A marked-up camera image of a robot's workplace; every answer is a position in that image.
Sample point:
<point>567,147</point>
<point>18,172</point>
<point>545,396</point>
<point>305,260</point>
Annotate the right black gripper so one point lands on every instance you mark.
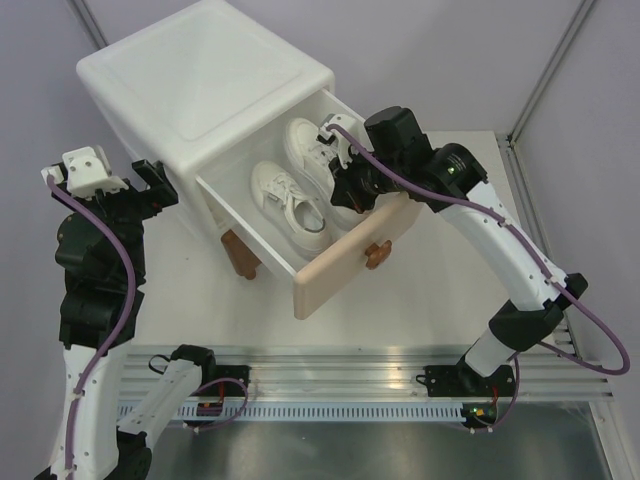
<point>345,191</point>

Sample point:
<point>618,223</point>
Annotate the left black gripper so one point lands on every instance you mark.
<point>155,198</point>

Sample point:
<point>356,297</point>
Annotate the white sneaker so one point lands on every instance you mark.
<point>296,214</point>
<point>309,161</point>

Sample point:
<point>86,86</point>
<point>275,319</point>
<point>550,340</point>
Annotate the brown bear knob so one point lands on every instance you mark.
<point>377,254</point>

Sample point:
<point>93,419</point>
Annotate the beige drawer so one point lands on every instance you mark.
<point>225,185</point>

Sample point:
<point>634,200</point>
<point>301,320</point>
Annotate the brown drawer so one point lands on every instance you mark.
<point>243,260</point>

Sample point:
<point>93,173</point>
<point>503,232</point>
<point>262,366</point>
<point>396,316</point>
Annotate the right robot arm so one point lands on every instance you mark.
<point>451,181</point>

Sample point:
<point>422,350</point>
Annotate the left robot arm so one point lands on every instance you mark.
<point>101,250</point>

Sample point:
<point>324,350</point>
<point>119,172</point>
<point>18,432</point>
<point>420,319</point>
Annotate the white plastic shoe cabinet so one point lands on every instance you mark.
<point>189,87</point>

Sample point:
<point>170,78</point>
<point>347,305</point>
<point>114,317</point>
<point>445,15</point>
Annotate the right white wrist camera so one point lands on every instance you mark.
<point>330,133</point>

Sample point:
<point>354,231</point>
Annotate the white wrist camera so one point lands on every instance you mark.
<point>330,133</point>
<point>85,171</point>

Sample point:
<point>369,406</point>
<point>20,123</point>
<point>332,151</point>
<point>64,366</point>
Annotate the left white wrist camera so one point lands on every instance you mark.
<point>85,171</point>

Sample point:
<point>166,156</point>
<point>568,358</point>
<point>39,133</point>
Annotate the left aluminium frame post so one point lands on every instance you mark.
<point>89,23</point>

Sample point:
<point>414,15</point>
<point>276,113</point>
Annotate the aluminium frame post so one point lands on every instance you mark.
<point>559,54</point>
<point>89,23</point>

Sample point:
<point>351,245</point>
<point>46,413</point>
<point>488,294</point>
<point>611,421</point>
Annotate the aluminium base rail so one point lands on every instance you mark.
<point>359,373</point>

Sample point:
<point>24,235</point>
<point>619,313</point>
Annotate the white slotted cable duct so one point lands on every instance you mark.
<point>331,412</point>

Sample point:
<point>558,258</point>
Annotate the right aluminium frame post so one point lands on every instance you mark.
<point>559,54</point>

